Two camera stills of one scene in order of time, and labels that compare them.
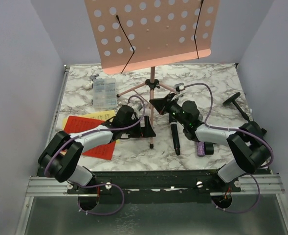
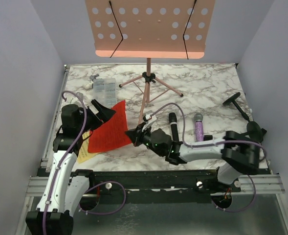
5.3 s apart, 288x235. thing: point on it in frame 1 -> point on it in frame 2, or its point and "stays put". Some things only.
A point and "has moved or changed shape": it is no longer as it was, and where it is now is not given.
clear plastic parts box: (104, 93) stays put
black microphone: (173, 120) stays put
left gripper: (146, 131) -> (104, 115)
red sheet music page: (76, 124) has moved or changed shape
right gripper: (168, 105) -> (138, 136)
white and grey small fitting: (89, 84) stays put
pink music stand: (130, 35) has moved or changed shape
